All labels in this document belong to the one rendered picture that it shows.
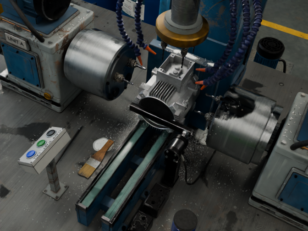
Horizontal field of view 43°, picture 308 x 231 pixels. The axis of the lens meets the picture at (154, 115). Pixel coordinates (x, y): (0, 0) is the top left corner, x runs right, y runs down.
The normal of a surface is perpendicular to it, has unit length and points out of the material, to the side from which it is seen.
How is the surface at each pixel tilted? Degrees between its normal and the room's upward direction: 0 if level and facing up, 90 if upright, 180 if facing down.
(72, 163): 0
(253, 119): 32
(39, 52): 90
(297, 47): 0
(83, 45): 24
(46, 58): 90
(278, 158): 90
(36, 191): 0
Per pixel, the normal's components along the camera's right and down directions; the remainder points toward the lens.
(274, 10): 0.07, -0.66
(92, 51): -0.16, -0.29
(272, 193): -0.47, 0.63
